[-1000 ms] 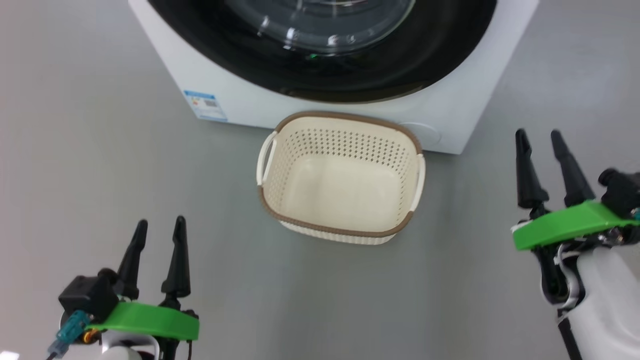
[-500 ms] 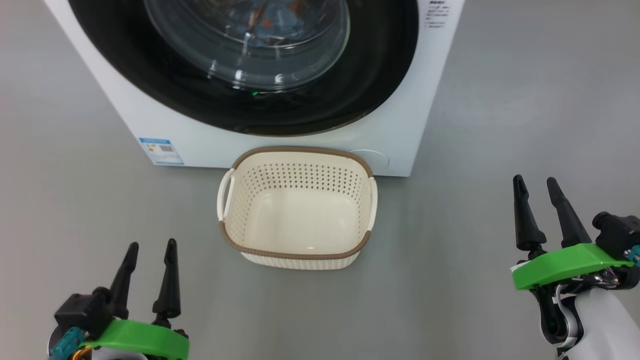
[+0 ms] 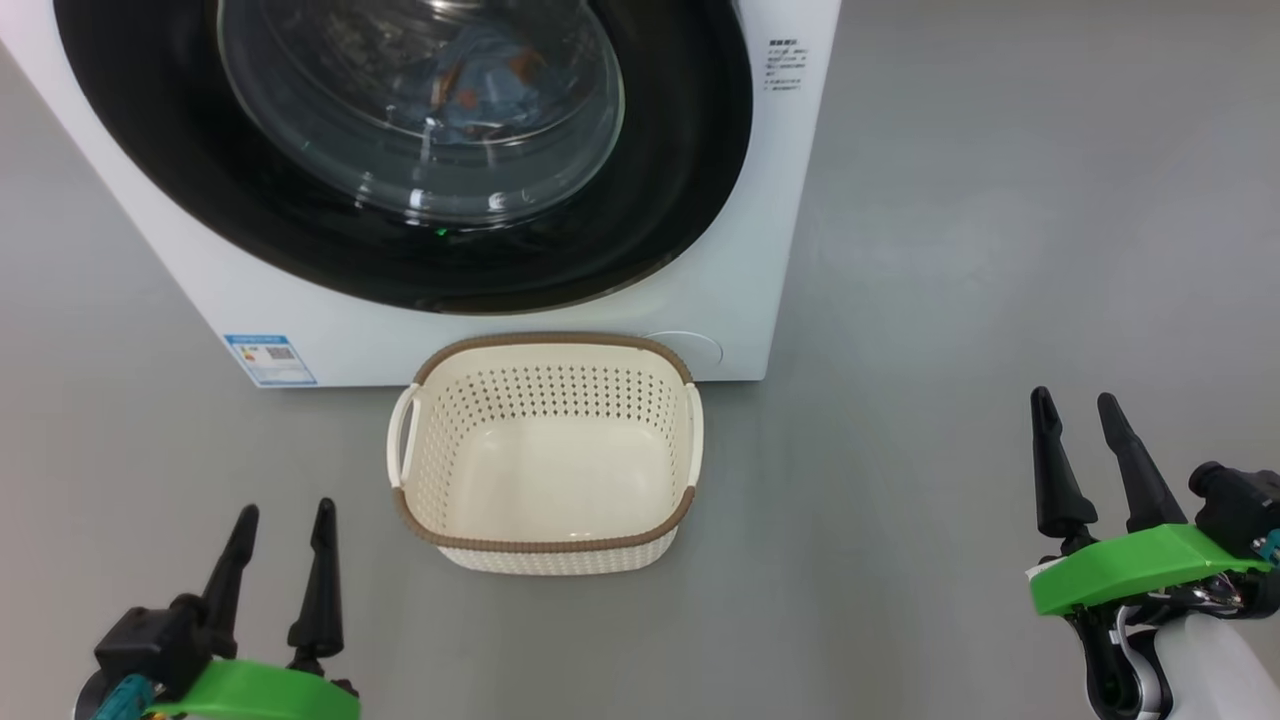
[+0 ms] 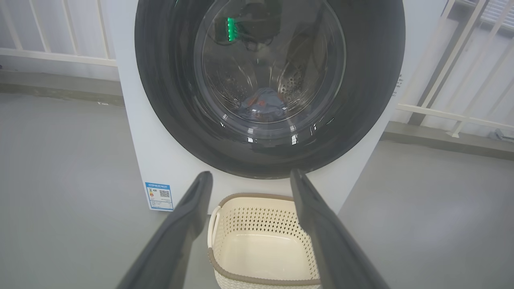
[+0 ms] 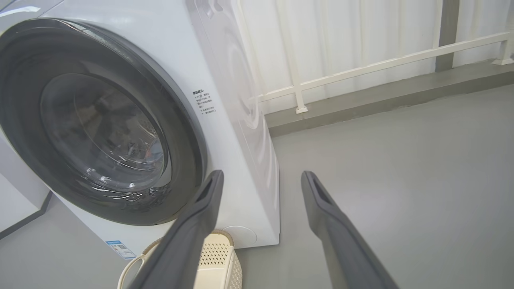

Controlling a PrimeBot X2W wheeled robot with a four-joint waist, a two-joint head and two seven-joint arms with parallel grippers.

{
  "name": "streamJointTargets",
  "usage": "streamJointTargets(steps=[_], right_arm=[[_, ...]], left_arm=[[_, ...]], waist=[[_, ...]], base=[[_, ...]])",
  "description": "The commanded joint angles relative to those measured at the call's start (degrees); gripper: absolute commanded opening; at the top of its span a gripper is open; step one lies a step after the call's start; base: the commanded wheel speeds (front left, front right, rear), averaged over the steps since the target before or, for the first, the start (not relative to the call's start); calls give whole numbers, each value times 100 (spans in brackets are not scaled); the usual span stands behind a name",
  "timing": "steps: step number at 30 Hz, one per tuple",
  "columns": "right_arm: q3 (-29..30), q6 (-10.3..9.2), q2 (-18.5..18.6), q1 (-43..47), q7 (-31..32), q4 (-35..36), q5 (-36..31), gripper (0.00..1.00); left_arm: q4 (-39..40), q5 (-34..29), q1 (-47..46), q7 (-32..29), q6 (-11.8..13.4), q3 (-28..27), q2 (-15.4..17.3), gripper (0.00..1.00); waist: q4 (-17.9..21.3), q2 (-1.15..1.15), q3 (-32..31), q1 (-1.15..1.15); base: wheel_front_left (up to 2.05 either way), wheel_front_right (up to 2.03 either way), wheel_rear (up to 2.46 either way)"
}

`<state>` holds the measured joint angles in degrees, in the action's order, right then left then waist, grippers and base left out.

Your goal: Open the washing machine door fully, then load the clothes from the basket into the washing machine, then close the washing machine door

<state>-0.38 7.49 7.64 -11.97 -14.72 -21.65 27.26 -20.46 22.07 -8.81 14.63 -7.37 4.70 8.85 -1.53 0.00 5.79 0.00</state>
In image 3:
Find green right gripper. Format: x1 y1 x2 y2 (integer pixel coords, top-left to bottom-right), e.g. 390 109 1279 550
1028 387 1277 617

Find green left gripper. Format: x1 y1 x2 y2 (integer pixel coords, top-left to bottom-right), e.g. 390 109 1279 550
145 498 361 720

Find washing machine round door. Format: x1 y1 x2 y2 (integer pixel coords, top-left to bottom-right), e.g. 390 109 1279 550
52 0 754 315

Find blue cartoon garment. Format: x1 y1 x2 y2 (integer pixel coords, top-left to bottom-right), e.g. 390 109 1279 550
430 25 549 141

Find white front-load washing machine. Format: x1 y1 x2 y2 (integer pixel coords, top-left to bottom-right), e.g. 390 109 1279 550
0 0 843 389

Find blue energy label sticker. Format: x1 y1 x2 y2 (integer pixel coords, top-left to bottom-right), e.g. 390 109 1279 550
224 334 318 387

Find cream perforated laundry basket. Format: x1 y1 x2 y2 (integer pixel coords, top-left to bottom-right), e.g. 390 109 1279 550
387 332 704 577

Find printed caution text label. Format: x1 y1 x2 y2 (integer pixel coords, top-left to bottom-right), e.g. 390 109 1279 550
765 38 809 93

